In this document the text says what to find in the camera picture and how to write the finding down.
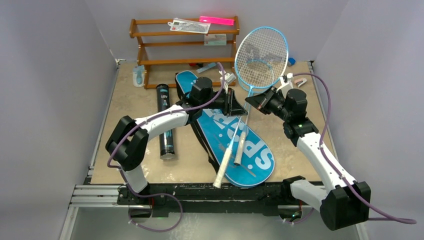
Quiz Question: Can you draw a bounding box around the clear packaged item on shelf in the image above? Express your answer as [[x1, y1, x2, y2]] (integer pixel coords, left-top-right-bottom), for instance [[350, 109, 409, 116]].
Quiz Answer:
[[167, 18, 211, 34]]

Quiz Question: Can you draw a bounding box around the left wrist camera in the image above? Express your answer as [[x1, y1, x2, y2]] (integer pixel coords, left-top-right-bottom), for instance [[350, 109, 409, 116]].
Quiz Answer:
[[219, 72, 237, 93]]

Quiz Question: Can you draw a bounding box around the pink and white clip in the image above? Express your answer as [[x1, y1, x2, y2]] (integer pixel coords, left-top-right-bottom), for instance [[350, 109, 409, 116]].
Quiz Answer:
[[294, 78, 308, 88]]

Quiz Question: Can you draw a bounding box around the blue racket bag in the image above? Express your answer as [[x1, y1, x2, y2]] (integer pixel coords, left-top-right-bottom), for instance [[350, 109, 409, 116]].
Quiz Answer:
[[174, 70, 276, 189]]

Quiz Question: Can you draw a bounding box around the wooden three-tier shelf rack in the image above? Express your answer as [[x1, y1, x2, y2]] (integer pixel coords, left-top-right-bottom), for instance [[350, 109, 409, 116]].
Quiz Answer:
[[129, 15, 240, 89]]

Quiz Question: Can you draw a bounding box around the small white box on shelf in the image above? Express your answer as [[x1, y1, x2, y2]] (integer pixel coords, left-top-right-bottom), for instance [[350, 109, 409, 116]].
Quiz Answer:
[[203, 33, 227, 46]]

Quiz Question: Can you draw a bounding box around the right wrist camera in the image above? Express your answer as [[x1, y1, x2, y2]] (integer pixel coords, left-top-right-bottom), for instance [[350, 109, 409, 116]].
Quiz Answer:
[[277, 72, 294, 97]]

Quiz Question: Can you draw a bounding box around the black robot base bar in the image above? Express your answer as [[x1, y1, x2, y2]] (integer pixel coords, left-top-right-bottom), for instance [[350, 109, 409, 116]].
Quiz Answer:
[[117, 182, 308, 219]]

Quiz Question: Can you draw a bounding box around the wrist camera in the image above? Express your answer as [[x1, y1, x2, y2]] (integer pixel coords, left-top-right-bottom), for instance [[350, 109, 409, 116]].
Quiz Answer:
[[277, 72, 294, 97], [219, 72, 237, 93]]

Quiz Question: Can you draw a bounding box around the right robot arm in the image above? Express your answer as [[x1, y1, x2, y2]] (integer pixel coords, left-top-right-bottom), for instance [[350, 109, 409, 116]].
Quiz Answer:
[[245, 86, 371, 231]]

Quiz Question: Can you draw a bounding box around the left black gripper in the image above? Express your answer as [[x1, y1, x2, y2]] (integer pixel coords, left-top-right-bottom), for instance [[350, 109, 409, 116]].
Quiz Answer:
[[200, 87, 247, 117]]

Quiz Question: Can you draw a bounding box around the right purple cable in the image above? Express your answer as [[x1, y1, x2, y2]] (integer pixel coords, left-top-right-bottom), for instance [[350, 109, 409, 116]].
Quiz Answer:
[[291, 72, 418, 226]]

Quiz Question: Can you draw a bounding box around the light blue packaged tool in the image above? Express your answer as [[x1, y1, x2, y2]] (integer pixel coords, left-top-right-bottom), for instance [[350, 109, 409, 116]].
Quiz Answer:
[[132, 65, 145, 88]]

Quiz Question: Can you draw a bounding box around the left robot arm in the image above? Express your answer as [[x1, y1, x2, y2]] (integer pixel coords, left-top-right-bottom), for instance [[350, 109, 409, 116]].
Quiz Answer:
[[105, 77, 248, 205]]

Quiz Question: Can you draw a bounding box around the red and black small object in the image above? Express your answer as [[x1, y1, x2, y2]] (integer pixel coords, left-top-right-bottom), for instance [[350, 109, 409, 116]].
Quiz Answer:
[[188, 62, 204, 68]]

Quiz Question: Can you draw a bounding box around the blue and grey eraser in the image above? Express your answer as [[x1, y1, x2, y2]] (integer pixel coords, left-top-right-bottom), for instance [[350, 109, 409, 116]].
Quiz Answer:
[[287, 57, 296, 67]]

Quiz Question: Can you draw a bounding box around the pink fluorescent ruler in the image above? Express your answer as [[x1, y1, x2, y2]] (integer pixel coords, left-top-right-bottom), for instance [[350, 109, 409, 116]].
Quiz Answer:
[[199, 16, 235, 26]]

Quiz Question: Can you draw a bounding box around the black shuttlecock tube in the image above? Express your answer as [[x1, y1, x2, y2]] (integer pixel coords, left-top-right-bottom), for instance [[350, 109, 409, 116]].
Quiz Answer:
[[156, 83, 176, 161]]

